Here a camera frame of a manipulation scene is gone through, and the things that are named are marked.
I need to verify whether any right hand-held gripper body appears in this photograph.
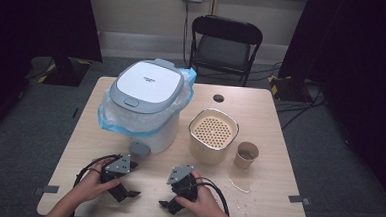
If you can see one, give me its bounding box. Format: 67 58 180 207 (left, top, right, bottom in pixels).
165 164 201 203

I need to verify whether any clear blue-edged bin liner bag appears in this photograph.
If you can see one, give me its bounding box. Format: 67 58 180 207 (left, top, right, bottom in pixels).
95 63 198 141

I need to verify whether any brown paper cup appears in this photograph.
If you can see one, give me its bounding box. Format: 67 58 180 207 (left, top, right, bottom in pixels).
233 141 260 171

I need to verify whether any hand-held gripper black cable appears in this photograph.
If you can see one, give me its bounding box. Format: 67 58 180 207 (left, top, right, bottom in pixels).
191 176 232 217
73 151 121 191

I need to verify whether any grey tape strip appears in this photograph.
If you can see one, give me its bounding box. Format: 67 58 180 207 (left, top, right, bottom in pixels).
32 183 61 197
288 194 312 207

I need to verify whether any black folding chair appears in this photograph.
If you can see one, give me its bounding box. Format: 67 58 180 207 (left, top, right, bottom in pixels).
187 13 265 89

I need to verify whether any right hand-held gripper black cable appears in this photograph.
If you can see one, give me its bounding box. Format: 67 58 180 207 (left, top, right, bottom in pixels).
191 176 232 217

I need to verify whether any person's right hand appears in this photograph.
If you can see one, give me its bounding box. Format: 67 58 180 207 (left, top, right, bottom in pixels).
174 170 227 217

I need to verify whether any black power cable on wall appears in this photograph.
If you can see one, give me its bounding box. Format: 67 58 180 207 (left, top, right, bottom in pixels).
180 0 195 68

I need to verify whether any black stand base, yellow tape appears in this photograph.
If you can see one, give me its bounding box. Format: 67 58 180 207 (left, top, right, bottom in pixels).
36 54 92 88
267 73 317 103

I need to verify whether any black floor cable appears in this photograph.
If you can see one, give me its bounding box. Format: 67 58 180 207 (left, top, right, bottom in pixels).
247 59 284 84
275 87 327 133

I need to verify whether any black curtain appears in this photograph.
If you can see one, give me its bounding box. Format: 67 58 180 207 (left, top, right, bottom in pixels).
270 0 386 213
0 0 107 152

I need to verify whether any white pedal bin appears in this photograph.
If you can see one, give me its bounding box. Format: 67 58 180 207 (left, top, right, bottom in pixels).
105 55 188 161

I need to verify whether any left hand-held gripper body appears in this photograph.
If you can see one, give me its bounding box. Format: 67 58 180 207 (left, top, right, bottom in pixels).
100 152 140 187

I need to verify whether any beige bucket with perforated strainer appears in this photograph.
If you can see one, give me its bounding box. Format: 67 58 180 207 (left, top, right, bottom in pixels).
186 106 241 168

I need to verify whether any left hand-held gripper black cable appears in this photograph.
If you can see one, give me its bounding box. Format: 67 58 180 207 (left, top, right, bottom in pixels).
73 151 121 191

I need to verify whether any person's left hand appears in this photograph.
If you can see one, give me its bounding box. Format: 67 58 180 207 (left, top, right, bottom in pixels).
70 155 124 208

